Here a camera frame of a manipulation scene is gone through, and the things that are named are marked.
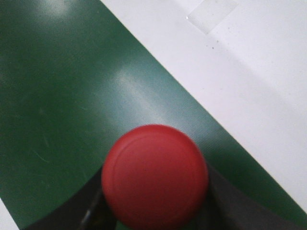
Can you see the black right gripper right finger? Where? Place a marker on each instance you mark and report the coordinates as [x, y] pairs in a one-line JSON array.
[[227, 208]]

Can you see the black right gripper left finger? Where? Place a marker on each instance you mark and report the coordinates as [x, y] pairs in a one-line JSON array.
[[85, 210]]

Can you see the red mushroom push button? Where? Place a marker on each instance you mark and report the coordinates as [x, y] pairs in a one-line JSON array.
[[154, 178]]

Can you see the green conveyor belt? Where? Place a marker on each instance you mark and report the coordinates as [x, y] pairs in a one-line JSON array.
[[73, 79]]

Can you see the clear tape patch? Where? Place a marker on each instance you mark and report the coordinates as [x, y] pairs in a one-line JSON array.
[[209, 13]]

